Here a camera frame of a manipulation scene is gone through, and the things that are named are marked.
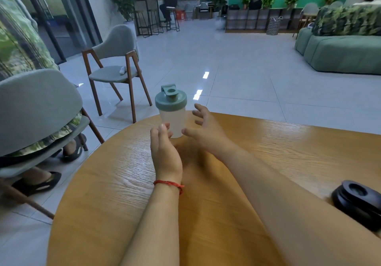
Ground person's right hand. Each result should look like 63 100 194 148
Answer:
182 103 232 157

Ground person's left hand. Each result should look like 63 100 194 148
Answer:
150 123 183 184

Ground clear shaker bottle green lid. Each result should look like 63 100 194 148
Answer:
155 84 188 139

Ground person's left forearm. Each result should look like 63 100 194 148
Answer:
120 183 184 266

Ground person's right forearm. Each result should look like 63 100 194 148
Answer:
208 143 381 266

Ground grey chair wooden legs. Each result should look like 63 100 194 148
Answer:
0 69 105 220
293 2 319 39
82 24 153 124

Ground black metal bar stool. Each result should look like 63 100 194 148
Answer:
133 0 150 38
146 0 164 35
165 6 181 33

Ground bar counter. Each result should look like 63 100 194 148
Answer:
133 0 212 22

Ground long wooden planter shelf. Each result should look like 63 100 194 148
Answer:
225 7 303 34

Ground green sofa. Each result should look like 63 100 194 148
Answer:
294 26 381 76

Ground black round case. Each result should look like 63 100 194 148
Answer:
332 180 381 232

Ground camouflage print blanket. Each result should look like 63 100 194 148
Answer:
311 4 381 37

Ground red string bracelet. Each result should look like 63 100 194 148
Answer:
153 180 185 195

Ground wire mesh basket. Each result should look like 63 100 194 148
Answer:
266 16 283 36

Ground glass door black frame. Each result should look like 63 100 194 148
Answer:
0 0 103 65

